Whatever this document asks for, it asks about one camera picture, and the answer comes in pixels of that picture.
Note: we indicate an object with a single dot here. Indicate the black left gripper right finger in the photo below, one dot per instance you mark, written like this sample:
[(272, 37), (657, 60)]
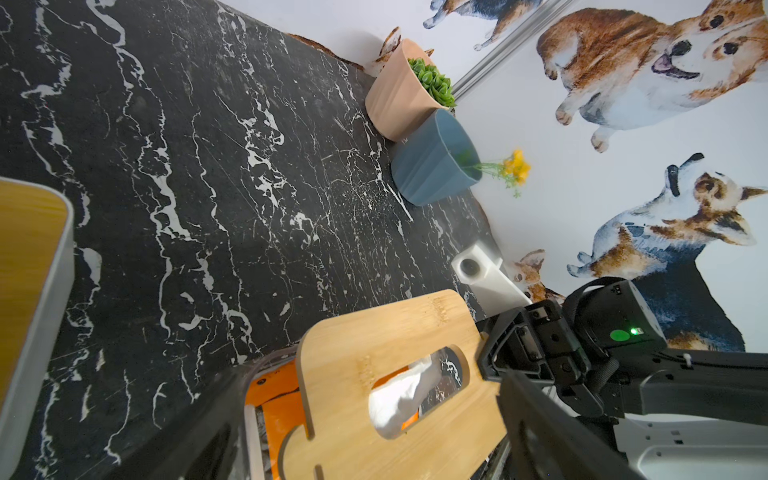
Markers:
[(546, 443)]

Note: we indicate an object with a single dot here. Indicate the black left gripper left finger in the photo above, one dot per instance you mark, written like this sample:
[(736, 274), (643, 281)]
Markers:
[(202, 442)]

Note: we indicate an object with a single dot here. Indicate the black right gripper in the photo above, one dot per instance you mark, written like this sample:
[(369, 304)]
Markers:
[(576, 346)]

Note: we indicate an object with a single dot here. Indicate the clear plastic box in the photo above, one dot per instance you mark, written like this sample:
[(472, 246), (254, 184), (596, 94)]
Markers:
[(272, 409)]

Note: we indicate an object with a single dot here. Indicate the orange tissue pack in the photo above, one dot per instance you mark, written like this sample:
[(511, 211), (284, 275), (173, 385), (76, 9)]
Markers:
[(354, 412)]

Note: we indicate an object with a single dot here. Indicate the light wooden lid board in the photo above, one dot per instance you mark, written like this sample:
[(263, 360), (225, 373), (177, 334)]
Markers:
[(462, 424)]

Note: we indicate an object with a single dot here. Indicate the yellow bamboo box lid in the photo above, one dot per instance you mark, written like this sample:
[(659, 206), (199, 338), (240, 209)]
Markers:
[(35, 221)]

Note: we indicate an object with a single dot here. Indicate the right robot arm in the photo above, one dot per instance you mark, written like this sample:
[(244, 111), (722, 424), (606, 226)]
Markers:
[(715, 386)]

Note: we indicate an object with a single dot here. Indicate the yellow artificial flower sprig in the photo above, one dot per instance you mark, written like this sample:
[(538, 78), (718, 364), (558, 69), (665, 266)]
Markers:
[(513, 171)]

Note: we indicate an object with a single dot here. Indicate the blue-grey flower pot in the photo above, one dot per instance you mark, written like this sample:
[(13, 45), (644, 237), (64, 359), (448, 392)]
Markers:
[(437, 161)]

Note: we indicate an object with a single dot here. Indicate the peach succulent pot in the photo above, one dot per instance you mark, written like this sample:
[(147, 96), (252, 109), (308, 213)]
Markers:
[(397, 103)]

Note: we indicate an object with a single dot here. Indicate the aluminium frame post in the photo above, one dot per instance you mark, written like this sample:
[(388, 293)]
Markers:
[(546, 14)]

